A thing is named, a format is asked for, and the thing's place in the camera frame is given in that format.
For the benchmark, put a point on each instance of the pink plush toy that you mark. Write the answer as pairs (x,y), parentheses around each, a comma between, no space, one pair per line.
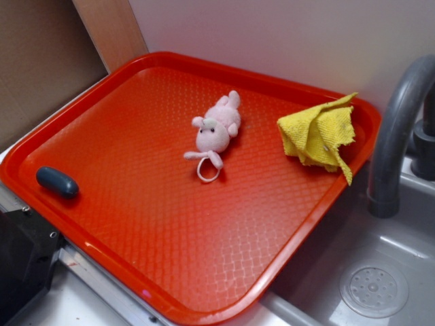
(216,129)

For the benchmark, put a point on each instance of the yellow cloth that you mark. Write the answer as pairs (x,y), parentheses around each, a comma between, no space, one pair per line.
(316,134)

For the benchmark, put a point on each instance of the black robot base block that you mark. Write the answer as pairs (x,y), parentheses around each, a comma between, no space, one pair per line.
(30,247)

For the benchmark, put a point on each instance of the dark grey oval object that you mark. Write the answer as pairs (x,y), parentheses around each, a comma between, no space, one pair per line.
(57,182)

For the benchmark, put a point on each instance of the grey faucet spout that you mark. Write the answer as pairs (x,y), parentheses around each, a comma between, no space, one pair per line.
(404,110)

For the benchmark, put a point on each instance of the grey sink basin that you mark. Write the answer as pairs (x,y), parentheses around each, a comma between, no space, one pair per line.
(306,292)

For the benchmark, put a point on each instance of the sink drain strainer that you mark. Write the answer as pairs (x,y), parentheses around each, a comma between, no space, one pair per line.
(373,289)

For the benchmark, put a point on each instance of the cardboard panel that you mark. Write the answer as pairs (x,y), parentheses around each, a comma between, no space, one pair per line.
(51,51)

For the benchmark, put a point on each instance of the dark grey faucet handle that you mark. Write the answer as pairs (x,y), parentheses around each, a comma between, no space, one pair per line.
(423,136)

